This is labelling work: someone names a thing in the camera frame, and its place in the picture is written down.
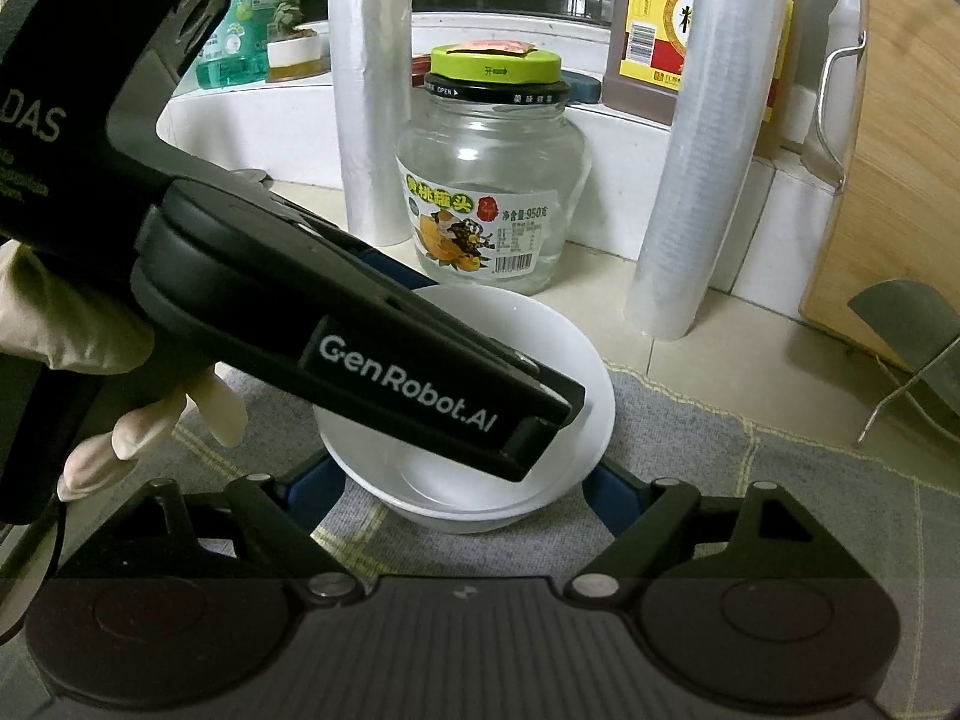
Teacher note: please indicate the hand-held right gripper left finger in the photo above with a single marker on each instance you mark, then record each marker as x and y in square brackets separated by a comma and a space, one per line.
[307, 495]

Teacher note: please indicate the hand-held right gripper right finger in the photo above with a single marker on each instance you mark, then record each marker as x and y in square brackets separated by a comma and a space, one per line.
[615, 499]

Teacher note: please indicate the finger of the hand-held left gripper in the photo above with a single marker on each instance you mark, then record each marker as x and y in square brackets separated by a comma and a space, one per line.
[394, 274]
[450, 390]

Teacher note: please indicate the person's left hand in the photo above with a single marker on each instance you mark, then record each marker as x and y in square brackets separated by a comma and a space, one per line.
[75, 315]

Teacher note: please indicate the glass jar with green lid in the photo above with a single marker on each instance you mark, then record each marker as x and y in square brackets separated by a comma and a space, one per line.
[487, 187]

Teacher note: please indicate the grey checked dish mat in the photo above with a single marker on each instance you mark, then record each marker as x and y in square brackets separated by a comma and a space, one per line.
[750, 435]

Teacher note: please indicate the green dish soap bottle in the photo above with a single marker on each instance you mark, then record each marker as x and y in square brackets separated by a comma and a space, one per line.
[240, 30]

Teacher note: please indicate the short plastic wrap roll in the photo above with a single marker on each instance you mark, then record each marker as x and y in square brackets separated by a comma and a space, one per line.
[371, 90]

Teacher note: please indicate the small potted plant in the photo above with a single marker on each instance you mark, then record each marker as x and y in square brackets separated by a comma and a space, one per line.
[296, 52]

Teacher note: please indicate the tall plastic wrap roll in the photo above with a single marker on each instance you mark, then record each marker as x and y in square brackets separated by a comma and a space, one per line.
[697, 165]

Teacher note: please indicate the brown liquid jug yellow label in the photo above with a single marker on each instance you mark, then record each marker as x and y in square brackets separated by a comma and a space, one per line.
[645, 30]

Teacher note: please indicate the bamboo cutting board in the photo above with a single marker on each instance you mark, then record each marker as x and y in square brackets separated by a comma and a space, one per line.
[900, 165]

